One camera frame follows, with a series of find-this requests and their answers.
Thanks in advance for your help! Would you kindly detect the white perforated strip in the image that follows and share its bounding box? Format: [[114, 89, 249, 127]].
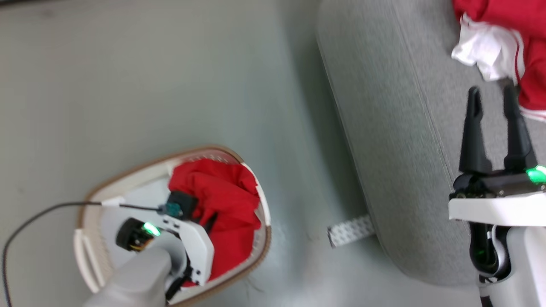
[[328, 215, 377, 248]]

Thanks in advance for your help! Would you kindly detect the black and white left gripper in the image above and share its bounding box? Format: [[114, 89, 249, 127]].
[[116, 212, 219, 286]]

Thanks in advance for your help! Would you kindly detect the plain red garment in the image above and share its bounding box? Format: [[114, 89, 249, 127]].
[[168, 158, 262, 287]]

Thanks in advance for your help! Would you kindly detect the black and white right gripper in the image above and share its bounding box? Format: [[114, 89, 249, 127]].
[[448, 84, 546, 226]]

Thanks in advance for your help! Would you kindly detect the grey fabric sofa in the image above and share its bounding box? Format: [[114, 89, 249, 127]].
[[316, 0, 546, 287]]

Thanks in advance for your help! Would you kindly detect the white perforated laundry basket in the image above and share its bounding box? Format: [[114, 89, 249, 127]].
[[73, 145, 272, 307]]

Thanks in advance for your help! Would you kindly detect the red garment with white stripes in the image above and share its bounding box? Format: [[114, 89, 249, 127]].
[[452, 0, 546, 122]]

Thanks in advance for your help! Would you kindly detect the thin black camera cable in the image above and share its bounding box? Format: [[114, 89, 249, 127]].
[[1, 197, 163, 307]]

